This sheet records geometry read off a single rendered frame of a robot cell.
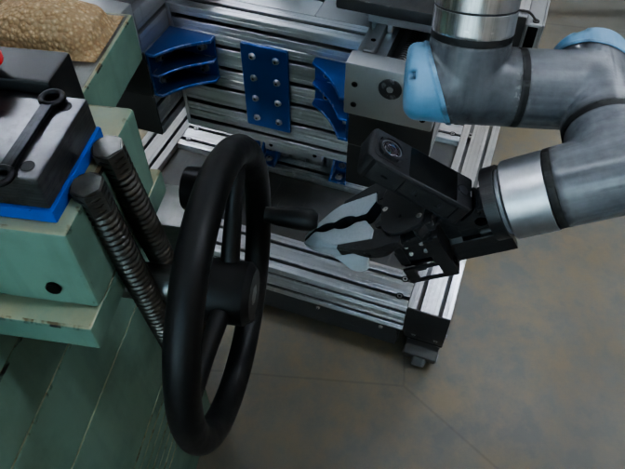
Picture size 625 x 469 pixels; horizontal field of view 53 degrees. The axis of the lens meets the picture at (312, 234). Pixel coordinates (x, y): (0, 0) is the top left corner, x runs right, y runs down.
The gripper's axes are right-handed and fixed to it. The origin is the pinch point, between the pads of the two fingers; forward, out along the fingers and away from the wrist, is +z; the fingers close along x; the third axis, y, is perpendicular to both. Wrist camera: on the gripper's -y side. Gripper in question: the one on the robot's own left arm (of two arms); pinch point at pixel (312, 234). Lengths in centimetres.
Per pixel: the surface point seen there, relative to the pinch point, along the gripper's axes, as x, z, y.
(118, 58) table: 13.0, 15.0, -21.4
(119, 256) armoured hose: -14.8, 4.9, -17.5
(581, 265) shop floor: 63, -13, 97
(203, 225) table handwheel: -14.8, -4.1, -18.1
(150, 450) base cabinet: -11, 42, 25
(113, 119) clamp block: -5.8, 3.7, -23.9
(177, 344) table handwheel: -22.0, -1.3, -14.5
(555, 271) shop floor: 60, -7, 94
